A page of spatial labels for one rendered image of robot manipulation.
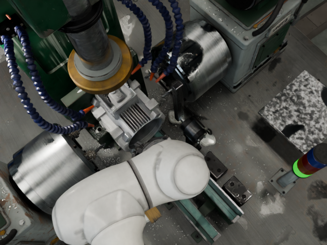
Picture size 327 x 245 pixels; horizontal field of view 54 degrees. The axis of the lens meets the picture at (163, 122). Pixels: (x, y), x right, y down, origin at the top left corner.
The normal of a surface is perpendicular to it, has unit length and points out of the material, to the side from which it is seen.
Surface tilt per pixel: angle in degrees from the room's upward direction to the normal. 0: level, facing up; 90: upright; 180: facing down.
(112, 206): 10
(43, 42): 90
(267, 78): 0
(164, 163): 39
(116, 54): 0
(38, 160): 2
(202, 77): 58
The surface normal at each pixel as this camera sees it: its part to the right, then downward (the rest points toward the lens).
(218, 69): 0.57, 0.48
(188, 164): 0.22, -0.21
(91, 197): -0.04, -0.51
